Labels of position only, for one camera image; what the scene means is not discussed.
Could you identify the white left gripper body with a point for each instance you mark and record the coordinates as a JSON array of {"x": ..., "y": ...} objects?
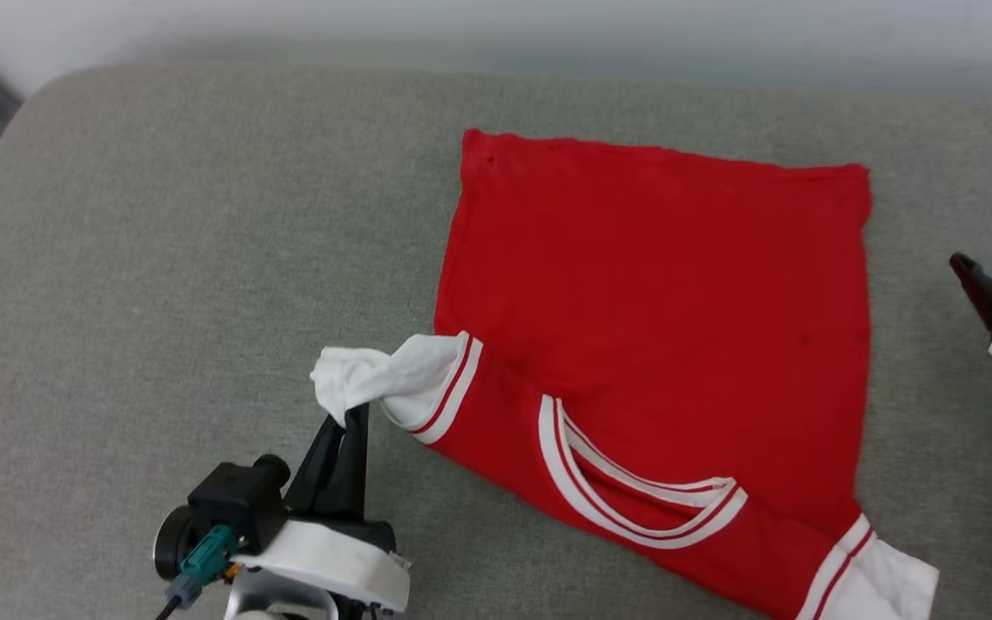
[{"x": 332, "y": 564}]

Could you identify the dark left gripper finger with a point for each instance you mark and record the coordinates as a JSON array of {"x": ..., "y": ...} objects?
[
  {"x": 355, "y": 474},
  {"x": 317, "y": 478}
]

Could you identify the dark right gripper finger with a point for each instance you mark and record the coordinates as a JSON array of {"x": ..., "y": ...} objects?
[{"x": 988, "y": 297}]

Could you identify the red shirt white trim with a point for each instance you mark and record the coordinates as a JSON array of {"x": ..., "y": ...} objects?
[{"x": 651, "y": 301}]

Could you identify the grey fabric sofa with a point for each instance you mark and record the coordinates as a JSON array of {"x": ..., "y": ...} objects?
[{"x": 160, "y": 284}]

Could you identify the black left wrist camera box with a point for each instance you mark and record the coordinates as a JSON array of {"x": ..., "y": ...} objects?
[{"x": 238, "y": 504}]

